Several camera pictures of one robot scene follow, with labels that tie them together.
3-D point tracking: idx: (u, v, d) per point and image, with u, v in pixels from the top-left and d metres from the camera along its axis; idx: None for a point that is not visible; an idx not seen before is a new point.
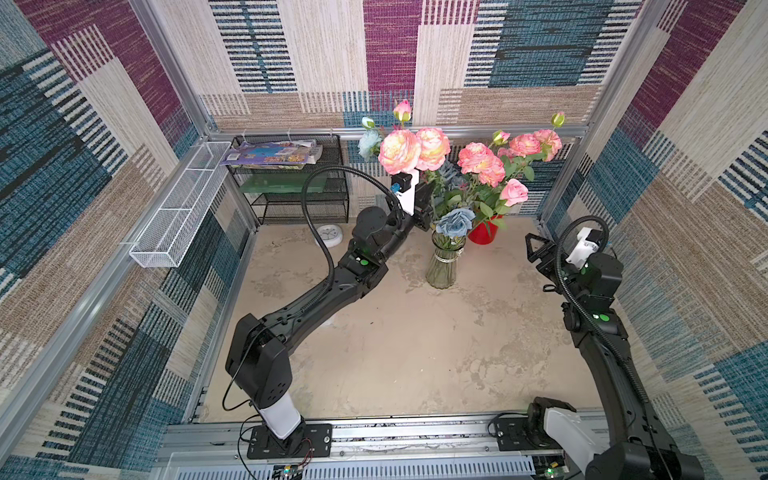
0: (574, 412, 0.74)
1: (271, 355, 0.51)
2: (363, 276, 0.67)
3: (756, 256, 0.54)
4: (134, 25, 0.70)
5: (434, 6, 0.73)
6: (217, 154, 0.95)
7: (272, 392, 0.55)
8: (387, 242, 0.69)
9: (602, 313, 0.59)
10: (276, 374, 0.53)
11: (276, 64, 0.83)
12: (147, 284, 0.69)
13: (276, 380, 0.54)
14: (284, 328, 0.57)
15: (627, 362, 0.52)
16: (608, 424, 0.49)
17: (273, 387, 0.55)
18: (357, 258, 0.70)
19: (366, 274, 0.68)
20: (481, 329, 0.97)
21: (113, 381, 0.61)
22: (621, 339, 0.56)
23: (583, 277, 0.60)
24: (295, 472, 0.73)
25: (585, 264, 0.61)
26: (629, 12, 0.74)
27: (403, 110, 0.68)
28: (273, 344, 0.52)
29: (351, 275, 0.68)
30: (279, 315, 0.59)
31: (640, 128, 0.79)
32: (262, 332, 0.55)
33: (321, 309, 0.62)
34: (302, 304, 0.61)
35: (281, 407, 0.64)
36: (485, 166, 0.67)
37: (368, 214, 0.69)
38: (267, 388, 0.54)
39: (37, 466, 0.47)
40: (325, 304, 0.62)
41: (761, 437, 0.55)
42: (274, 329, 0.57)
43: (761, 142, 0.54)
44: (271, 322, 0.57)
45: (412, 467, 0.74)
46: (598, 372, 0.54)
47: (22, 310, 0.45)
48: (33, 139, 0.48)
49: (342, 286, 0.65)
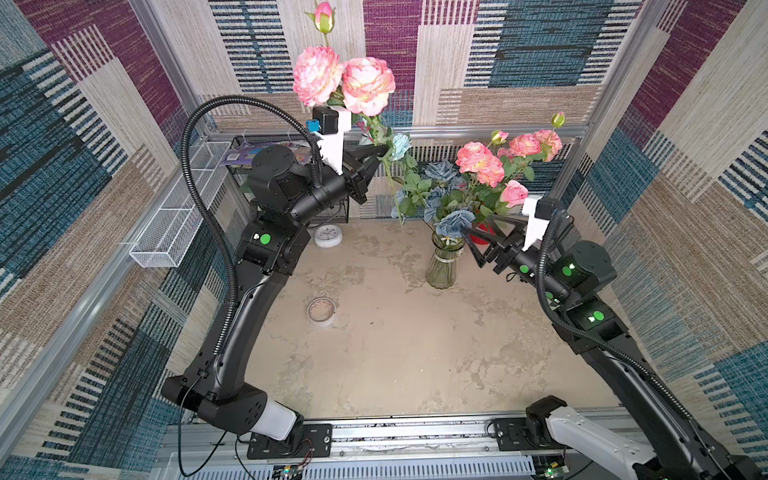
0: (569, 408, 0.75)
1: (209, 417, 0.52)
2: (269, 266, 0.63)
3: (755, 256, 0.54)
4: (134, 25, 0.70)
5: (434, 6, 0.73)
6: (217, 154, 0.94)
7: (249, 419, 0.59)
8: (298, 199, 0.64)
9: (593, 311, 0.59)
10: (235, 414, 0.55)
11: (276, 64, 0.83)
12: (147, 284, 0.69)
13: (239, 418, 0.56)
14: (209, 381, 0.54)
15: (653, 374, 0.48)
16: (661, 445, 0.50)
17: (244, 418, 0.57)
18: (258, 235, 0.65)
19: (275, 253, 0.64)
20: (481, 329, 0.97)
21: (113, 381, 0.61)
22: (626, 339, 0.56)
23: (568, 276, 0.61)
24: (296, 472, 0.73)
25: (570, 263, 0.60)
26: (630, 11, 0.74)
27: (322, 13, 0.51)
28: (205, 405, 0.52)
29: (257, 269, 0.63)
30: (198, 366, 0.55)
31: (640, 128, 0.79)
32: (189, 393, 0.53)
33: (237, 339, 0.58)
34: (215, 343, 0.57)
35: (270, 414, 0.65)
36: (483, 165, 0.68)
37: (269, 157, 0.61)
38: (239, 424, 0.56)
39: (37, 466, 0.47)
40: (239, 325, 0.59)
41: (761, 437, 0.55)
42: (200, 385, 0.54)
43: (761, 142, 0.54)
44: (192, 380, 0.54)
45: (412, 467, 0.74)
46: (630, 391, 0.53)
47: (22, 310, 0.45)
48: (33, 139, 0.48)
49: (252, 292, 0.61)
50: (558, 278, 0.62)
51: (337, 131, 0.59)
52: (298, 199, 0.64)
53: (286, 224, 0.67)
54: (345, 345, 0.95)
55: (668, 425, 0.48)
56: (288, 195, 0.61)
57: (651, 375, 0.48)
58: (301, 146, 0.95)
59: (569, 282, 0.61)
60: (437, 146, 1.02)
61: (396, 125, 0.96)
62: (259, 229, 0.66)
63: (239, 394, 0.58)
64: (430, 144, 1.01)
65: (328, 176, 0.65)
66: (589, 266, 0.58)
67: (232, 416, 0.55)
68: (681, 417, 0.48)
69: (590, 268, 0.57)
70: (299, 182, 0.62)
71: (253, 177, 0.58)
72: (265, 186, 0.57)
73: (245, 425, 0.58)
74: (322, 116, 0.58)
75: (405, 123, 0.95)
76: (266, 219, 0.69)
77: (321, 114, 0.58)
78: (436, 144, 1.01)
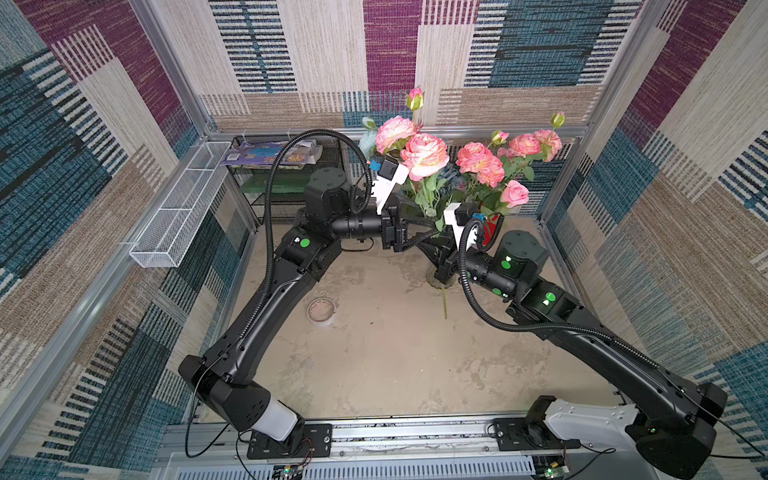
0: (554, 402, 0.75)
1: (219, 399, 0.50)
2: (304, 266, 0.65)
3: (755, 256, 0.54)
4: (134, 25, 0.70)
5: (434, 6, 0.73)
6: (217, 153, 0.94)
7: (249, 417, 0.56)
8: (338, 218, 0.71)
9: (545, 294, 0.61)
10: (239, 408, 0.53)
11: (276, 64, 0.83)
12: (147, 284, 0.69)
13: (241, 412, 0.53)
14: (228, 362, 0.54)
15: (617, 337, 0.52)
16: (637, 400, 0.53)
17: (247, 415, 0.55)
18: (298, 240, 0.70)
19: (312, 257, 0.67)
20: (481, 329, 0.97)
21: (113, 381, 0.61)
22: (580, 311, 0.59)
23: (509, 269, 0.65)
24: (296, 472, 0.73)
25: (507, 256, 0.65)
26: (630, 11, 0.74)
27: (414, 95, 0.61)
28: (219, 387, 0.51)
29: (291, 268, 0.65)
30: (220, 348, 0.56)
31: (640, 128, 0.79)
32: (207, 372, 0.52)
33: (262, 328, 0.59)
34: (241, 328, 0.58)
35: (272, 415, 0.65)
36: (483, 166, 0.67)
37: (324, 173, 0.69)
38: (240, 419, 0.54)
39: (37, 466, 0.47)
40: (266, 315, 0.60)
41: (761, 437, 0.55)
42: (218, 367, 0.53)
43: (761, 142, 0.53)
44: (212, 359, 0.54)
45: (412, 467, 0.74)
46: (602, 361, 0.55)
47: (22, 311, 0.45)
48: (33, 139, 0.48)
49: (284, 287, 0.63)
50: (500, 273, 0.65)
51: (391, 178, 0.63)
52: (340, 216, 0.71)
53: (324, 234, 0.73)
54: (345, 345, 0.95)
55: (644, 381, 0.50)
56: (332, 209, 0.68)
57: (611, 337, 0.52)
58: (301, 146, 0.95)
59: (512, 274, 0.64)
60: None
61: None
62: (300, 234, 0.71)
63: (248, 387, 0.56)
64: None
65: (368, 211, 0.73)
66: (522, 253, 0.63)
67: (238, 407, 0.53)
68: (649, 369, 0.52)
69: (525, 253, 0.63)
70: (346, 201, 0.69)
71: (309, 186, 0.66)
72: (317, 195, 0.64)
73: (246, 422, 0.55)
74: (384, 161, 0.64)
75: None
76: (307, 227, 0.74)
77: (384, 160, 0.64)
78: None
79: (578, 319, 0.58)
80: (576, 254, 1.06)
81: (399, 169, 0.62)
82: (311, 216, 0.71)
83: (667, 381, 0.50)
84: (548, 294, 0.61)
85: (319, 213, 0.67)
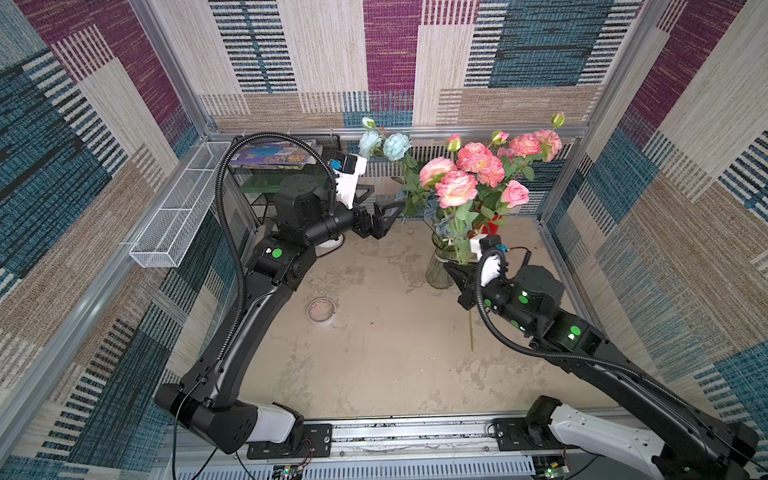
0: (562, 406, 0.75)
1: (202, 425, 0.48)
2: (278, 277, 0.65)
3: (755, 255, 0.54)
4: (134, 25, 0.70)
5: (434, 6, 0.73)
6: (217, 153, 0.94)
7: (237, 437, 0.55)
8: (312, 225, 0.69)
9: (569, 328, 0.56)
10: (225, 431, 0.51)
11: (276, 64, 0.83)
12: (146, 284, 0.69)
13: (228, 434, 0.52)
14: (208, 386, 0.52)
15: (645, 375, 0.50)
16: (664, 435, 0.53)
17: (234, 436, 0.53)
18: (270, 250, 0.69)
19: (288, 264, 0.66)
20: (481, 329, 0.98)
21: (113, 381, 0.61)
22: (606, 345, 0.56)
23: (525, 303, 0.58)
24: (296, 473, 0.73)
25: (523, 291, 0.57)
26: (629, 12, 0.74)
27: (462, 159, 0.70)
28: (201, 412, 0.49)
29: (266, 281, 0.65)
30: (197, 372, 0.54)
31: (640, 127, 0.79)
32: (186, 399, 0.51)
33: (242, 345, 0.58)
34: (218, 350, 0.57)
35: (265, 422, 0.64)
36: (483, 166, 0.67)
37: (293, 180, 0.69)
38: (228, 441, 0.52)
39: (37, 466, 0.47)
40: (244, 333, 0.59)
41: (761, 437, 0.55)
42: (197, 392, 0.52)
43: (761, 142, 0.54)
44: (190, 386, 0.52)
45: (412, 467, 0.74)
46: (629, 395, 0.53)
47: (22, 311, 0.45)
48: (33, 139, 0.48)
49: (259, 302, 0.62)
50: (517, 307, 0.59)
51: (353, 170, 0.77)
52: (314, 222, 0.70)
53: (299, 241, 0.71)
54: (346, 345, 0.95)
55: (674, 420, 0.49)
56: (305, 215, 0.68)
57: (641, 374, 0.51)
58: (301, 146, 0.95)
59: (530, 308, 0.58)
60: (437, 146, 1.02)
61: (397, 125, 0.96)
62: (271, 244, 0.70)
63: (233, 408, 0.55)
64: (430, 144, 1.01)
65: (340, 210, 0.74)
66: (538, 286, 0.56)
67: (223, 431, 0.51)
68: (679, 408, 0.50)
69: (541, 288, 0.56)
70: (319, 206, 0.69)
71: (280, 192, 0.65)
72: (289, 201, 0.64)
73: (233, 443, 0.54)
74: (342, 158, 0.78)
75: (405, 123, 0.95)
76: (279, 235, 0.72)
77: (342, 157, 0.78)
78: (436, 144, 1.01)
79: (606, 354, 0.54)
80: (576, 254, 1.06)
81: (359, 161, 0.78)
82: (282, 225, 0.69)
83: (698, 421, 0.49)
84: (574, 328, 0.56)
85: (293, 219, 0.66)
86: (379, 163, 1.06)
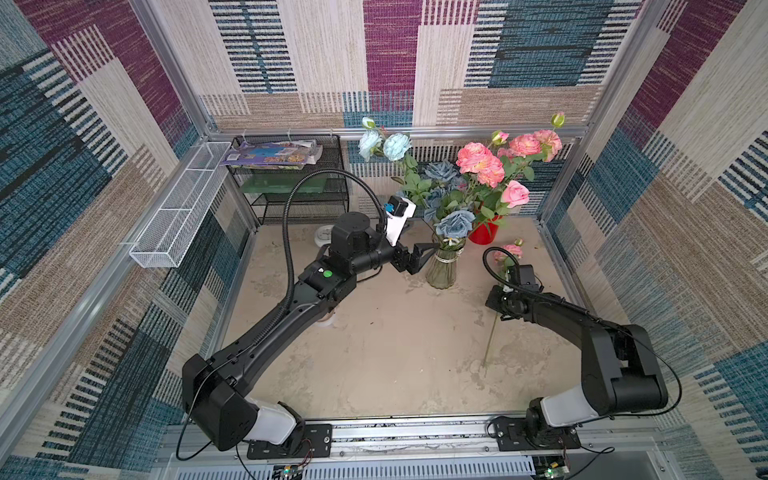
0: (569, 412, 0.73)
1: (218, 404, 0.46)
2: (324, 293, 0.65)
3: (756, 256, 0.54)
4: (134, 25, 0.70)
5: (434, 6, 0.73)
6: (217, 154, 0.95)
7: (235, 437, 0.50)
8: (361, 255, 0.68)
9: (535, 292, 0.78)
10: (233, 419, 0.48)
11: (276, 64, 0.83)
12: (147, 284, 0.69)
13: (235, 421, 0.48)
14: (236, 367, 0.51)
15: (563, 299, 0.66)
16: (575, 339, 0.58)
17: (232, 434, 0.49)
18: (321, 269, 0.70)
19: (333, 288, 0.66)
20: (481, 329, 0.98)
21: (113, 381, 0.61)
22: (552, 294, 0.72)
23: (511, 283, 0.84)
24: (295, 473, 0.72)
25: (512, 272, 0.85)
26: (630, 11, 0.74)
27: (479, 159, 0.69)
28: (221, 390, 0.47)
29: (312, 293, 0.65)
30: (229, 352, 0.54)
31: (641, 127, 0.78)
32: (211, 377, 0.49)
33: (277, 339, 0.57)
34: (255, 337, 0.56)
35: (269, 421, 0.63)
36: (483, 166, 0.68)
37: (352, 215, 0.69)
38: (225, 437, 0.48)
39: (36, 466, 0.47)
40: (282, 332, 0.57)
41: (761, 437, 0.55)
42: (225, 369, 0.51)
43: (761, 142, 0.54)
44: (220, 362, 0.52)
45: (413, 467, 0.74)
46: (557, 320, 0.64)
47: (22, 311, 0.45)
48: (33, 139, 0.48)
49: (302, 307, 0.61)
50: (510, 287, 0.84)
51: (402, 215, 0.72)
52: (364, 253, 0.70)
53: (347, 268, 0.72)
54: (346, 345, 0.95)
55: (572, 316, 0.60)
56: (356, 248, 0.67)
57: (559, 301, 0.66)
58: (301, 146, 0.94)
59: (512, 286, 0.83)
60: (437, 146, 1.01)
61: (397, 125, 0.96)
62: (323, 265, 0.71)
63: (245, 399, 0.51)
64: (430, 145, 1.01)
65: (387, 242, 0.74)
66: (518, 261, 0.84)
67: (232, 417, 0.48)
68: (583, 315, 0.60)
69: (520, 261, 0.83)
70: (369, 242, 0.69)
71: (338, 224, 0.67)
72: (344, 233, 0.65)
73: (229, 441, 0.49)
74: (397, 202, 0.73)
75: (405, 123, 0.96)
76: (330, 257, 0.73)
77: (396, 200, 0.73)
78: (436, 144, 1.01)
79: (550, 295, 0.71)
80: (576, 254, 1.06)
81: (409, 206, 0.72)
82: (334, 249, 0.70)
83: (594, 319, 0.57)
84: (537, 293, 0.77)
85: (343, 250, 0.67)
86: (379, 163, 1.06)
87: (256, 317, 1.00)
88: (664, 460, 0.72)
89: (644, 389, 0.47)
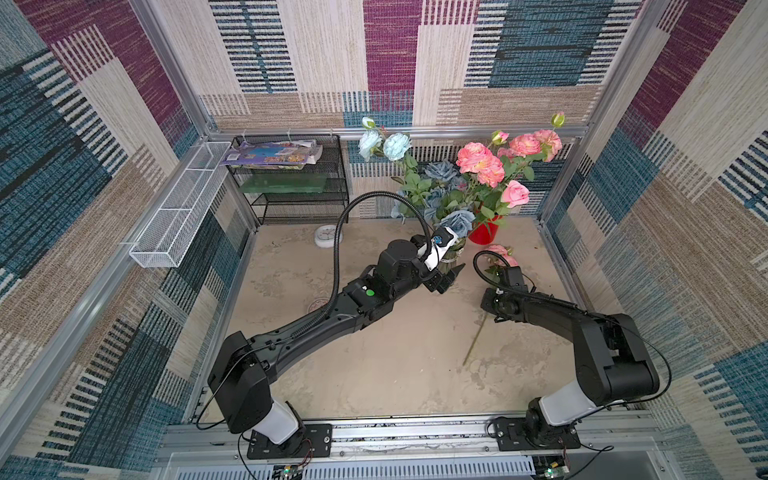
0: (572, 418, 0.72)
1: (248, 385, 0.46)
2: (363, 310, 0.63)
3: (756, 256, 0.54)
4: (134, 25, 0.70)
5: (434, 6, 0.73)
6: (217, 153, 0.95)
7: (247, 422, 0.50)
8: (404, 280, 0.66)
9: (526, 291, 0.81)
10: (255, 402, 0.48)
11: (276, 64, 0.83)
12: (146, 284, 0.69)
13: (255, 406, 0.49)
14: (271, 352, 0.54)
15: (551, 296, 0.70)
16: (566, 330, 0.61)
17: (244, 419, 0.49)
18: (364, 286, 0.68)
19: (371, 308, 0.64)
20: (481, 329, 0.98)
21: (113, 381, 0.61)
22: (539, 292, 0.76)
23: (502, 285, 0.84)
24: (295, 473, 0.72)
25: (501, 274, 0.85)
26: (629, 11, 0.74)
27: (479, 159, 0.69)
28: (252, 371, 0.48)
29: (352, 306, 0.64)
30: (269, 338, 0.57)
31: (640, 127, 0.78)
32: (248, 357, 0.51)
33: (311, 341, 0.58)
34: (294, 331, 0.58)
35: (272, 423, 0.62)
36: (483, 166, 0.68)
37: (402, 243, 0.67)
38: (238, 420, 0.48)
39: (36, 466, 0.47)
40: (319, 333, 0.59)
41: (761, 437, 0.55)
42: (261, 353, 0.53)
43: (761, 142, 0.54)
44: (259, 345, 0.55)
45: (413, 467, 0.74)
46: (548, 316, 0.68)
47: (22, 311, 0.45)
48: (33, 139, 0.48)
49: (341, 317, 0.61)
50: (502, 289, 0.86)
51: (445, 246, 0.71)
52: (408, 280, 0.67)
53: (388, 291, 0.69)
54: (346, 345, 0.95)
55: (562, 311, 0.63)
56: (400, 274, 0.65)
57: (548, 299, 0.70)
58: (301, 146, 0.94)
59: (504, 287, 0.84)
60: (437, 146, 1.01)
61: (397, 125, 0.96)
62: (367, 282, 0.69)
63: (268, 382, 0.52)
64: (430, 144, 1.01)
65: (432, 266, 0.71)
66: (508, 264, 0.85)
67: (255, 401, 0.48)
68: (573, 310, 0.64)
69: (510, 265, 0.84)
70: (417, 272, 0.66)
71: (394, 246, 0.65)
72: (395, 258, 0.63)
73: (240, 424, 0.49)
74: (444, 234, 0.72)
75: (405, 123, 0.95)
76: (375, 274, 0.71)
77: (443, 232, 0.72)
78: (436, 144, 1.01)
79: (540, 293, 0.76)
80: (576, 254, 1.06)
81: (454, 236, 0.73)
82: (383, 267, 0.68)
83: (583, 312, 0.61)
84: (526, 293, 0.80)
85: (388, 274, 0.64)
86: (379, 163, 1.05)
87: (256, 317, 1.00)
88: (664, 460, 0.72)
89: (635, 376, 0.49)
